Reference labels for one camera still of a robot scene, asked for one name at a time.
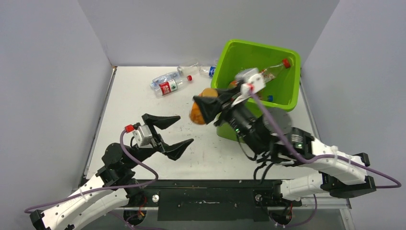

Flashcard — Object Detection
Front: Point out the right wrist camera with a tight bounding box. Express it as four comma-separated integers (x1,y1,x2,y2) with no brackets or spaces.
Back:
232,68,266,107

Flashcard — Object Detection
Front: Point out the green plastic bin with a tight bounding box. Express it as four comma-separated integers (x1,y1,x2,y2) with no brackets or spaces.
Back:
211,39,301,142

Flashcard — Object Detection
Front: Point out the clear bottle silver cap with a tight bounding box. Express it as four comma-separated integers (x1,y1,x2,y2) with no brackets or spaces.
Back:
177,62,200,77

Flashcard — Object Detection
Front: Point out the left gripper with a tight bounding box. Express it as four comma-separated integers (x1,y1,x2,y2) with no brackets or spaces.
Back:
127,115,194,168

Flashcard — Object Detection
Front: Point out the crushed orange bottle front left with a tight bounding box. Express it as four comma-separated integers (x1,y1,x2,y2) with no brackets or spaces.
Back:
227,80,238,89

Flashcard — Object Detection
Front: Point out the purple cable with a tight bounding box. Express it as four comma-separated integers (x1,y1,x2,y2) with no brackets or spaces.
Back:
24,125,159,214
247,84,402,229

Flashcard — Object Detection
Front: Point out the red label bottle left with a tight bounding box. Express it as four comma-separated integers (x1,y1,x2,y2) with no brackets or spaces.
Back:
154,75,193,97

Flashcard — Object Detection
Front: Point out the clear bottle red cap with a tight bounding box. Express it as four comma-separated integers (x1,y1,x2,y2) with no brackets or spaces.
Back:
260,58,291,83

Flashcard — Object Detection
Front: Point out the Pepsi bottle behind bin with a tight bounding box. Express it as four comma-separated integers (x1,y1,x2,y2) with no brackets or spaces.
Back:
199,66,216,78

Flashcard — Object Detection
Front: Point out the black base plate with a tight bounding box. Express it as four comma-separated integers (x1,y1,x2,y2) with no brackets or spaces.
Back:
117,180,302,225

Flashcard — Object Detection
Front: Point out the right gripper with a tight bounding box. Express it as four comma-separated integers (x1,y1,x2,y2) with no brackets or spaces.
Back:
194,86,265,155

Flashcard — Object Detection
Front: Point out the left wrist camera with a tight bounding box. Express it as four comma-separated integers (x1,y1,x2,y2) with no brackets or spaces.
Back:
132,125,153,147

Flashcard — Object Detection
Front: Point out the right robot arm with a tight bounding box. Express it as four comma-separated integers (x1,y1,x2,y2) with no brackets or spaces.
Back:
190,88,377,205

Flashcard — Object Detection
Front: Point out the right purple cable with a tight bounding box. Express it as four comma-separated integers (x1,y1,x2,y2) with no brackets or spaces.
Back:
247,84,402,229

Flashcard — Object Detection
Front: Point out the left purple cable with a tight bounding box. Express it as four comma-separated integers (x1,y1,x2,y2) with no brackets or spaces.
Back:
24,125,159,214

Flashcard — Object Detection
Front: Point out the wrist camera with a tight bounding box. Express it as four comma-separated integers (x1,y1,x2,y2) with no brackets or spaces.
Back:
132,125,153,147
232,68,266,107

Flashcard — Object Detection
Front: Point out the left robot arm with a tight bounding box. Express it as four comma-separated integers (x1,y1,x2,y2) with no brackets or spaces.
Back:
25,114,194,230

